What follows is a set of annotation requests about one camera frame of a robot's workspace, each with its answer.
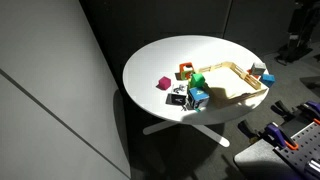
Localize green toy block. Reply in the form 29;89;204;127
189;72;207;90

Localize magenta toy block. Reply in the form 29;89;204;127
156;76;173;91

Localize black white checker plush cube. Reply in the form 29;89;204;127
165;83;190;107

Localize orange hollow toy block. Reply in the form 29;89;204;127
178;61;196;81

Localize blue plush cube with number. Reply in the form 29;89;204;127
186;86;211;112

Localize shallow wooden tray box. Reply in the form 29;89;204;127
196;60;270;101

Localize red toy block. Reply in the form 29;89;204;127
246;68;261;81

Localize gray toy block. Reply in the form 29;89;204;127
250;61;268;77

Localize blue toy block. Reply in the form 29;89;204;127
260;73;277;89

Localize white table base legs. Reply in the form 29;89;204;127
142;120;231;149

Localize black cart top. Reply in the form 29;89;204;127
232;139;320;180

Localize orange black clamp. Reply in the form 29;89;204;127
237;119;300;152

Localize black tripod stand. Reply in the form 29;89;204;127
274;0;320;65

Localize purple black spring clamp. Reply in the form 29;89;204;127
270;99;320;127

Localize black perforated mounting board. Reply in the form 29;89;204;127
274;121;320;172

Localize silver aluminium extrusion bar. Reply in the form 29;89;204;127
304;158;320;178

